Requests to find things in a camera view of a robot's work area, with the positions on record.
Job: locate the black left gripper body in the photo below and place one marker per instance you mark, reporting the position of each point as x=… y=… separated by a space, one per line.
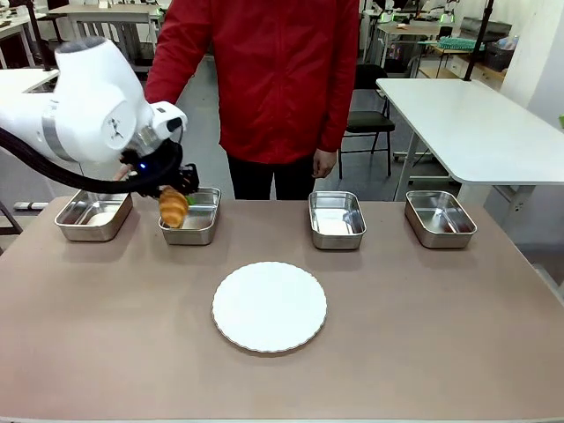
x=158 y=172

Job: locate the black green-tipped left gripper finger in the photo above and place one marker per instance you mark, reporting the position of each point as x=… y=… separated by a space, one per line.
x=189 y=178
x=154 y=192

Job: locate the golden croissant bread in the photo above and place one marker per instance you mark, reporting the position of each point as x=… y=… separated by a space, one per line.
x=173 y=209

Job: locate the person's left forearm red sleeve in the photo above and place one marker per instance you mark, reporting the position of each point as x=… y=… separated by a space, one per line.
x=337 y=119

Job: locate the person's right forearm red sleeve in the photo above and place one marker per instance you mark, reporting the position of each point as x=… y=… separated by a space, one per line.
x=172 y=75

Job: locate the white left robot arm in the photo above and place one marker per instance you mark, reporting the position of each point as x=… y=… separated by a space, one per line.
x=88 y=114

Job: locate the rectangular stainless steel container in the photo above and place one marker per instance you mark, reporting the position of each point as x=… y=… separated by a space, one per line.
x=440 y=218
x=337 y=218
x=200 y=220
x=94 y=218

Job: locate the person's right hand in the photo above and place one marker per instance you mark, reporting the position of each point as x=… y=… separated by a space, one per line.
x=122 y=173

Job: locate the person's left hand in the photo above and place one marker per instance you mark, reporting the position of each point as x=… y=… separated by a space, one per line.
x=324 y=163

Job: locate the person's black trousers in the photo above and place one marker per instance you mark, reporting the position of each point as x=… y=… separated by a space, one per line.
x=255 y=180

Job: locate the person's red jacket torso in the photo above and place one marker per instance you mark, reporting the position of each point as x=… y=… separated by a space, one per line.
x=282 y=79

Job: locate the white scalloped round plate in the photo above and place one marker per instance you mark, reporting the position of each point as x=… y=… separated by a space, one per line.
x=269 y=308

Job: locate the grey background workbench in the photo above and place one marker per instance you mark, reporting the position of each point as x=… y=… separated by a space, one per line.
x=119 y=22

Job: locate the small white side table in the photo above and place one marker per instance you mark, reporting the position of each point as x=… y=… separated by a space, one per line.
x=22 y=79

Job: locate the black folding chair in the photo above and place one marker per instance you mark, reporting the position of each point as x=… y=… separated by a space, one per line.
x=370 y=119

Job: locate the beige background desk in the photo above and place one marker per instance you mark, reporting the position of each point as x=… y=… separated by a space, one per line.
x=407 y=37

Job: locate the large white side table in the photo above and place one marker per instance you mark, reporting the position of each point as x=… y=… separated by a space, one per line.
x=462 y=119

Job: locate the green rack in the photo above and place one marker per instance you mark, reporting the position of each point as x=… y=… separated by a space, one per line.
x=454 y=44

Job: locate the black storage crate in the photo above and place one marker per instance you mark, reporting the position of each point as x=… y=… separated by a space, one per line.
x=499 y=55

